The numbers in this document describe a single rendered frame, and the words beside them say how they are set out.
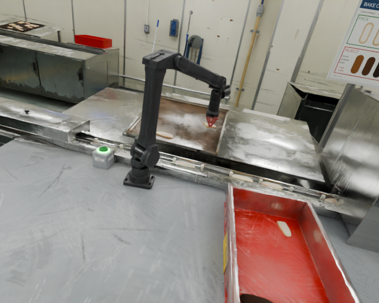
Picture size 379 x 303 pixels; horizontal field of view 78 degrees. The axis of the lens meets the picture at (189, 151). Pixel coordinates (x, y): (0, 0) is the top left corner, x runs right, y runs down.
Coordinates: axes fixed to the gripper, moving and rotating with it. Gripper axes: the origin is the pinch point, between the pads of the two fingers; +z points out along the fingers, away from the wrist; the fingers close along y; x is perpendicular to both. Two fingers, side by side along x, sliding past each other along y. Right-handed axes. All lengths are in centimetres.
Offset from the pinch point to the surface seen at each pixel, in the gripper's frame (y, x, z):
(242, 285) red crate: -83, -15, 2
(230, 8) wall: 352, -9, -25
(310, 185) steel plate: -23, -55, 13
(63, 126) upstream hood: -26, 71, 0
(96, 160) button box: -41, 48, 4
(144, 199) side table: -56, 22, 6
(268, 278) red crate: -80, -23, 3
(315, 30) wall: 333, -151, -13
